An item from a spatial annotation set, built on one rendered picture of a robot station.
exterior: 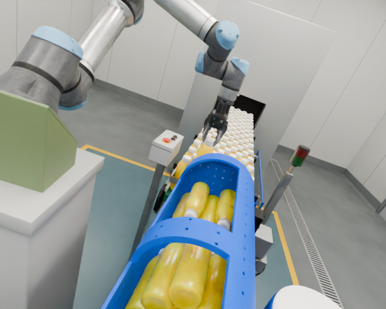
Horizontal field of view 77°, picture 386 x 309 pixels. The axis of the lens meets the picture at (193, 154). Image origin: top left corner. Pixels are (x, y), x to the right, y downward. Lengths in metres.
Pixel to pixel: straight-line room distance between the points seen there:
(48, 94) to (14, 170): 0.19
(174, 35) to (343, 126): 3.84
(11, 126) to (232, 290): 0.52
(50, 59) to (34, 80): 0.07
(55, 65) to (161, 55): 4.63
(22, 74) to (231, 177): 0.69
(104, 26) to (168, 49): 4.32
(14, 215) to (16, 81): 0.28
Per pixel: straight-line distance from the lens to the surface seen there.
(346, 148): 6.04
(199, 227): 0.52
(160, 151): 1.13
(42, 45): 0.71
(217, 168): 0.91
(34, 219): 0.60
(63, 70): 0.70
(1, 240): 0.70
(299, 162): 1.35
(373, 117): 6.02
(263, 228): 1.30
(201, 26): 0.85
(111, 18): 0.97
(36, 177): 0.64
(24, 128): 0.60
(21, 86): 0.65
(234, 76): 0.94
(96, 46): 0.90
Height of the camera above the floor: 1.56
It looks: 25 degrees down
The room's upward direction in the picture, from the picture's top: 20 degrees clockwise
